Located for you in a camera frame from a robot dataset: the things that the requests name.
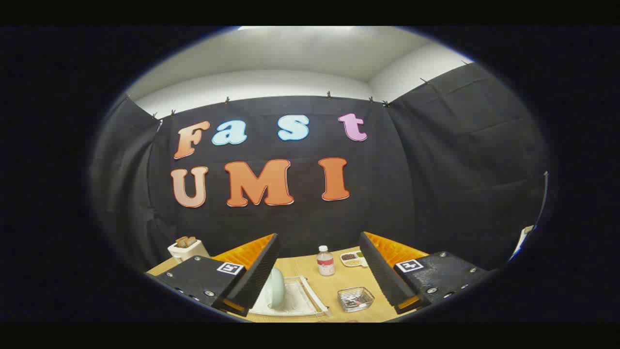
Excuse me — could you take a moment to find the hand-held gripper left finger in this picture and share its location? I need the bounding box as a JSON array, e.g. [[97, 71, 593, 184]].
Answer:
[[155, 234, 280, 317]]

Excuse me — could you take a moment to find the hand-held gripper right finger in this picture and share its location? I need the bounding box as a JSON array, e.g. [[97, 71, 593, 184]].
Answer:
[[359, 232, 487, 315]]

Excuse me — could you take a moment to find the pale green plate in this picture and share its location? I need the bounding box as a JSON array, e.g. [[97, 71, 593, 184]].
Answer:
[[268, 268, 286, 310]]

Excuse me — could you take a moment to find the metal wire basket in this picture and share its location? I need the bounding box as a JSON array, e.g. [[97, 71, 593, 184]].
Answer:
[[337, 286, 375, 312]]

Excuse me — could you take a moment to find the white wire dish rack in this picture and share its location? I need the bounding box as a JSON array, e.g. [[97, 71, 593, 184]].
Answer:
[[249, 275, 333, 318]]

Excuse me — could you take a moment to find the white divided snack tray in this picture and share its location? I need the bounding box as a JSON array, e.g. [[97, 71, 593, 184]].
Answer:
[[340, 251, 369, 268]]

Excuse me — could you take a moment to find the clear bottle with red label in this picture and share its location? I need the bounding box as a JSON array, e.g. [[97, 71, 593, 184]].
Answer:
[[317, 245, 336, 276]]

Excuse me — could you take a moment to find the white toaster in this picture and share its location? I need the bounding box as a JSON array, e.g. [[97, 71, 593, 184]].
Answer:
[[168, 239, 210, 263]]

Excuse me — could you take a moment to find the black backdrop cloth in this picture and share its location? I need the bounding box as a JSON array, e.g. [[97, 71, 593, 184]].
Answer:
[[90, 62, 550, 272]]

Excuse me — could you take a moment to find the white and blue board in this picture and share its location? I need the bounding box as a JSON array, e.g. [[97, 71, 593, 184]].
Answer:
[[509, 225, 534, 262]]

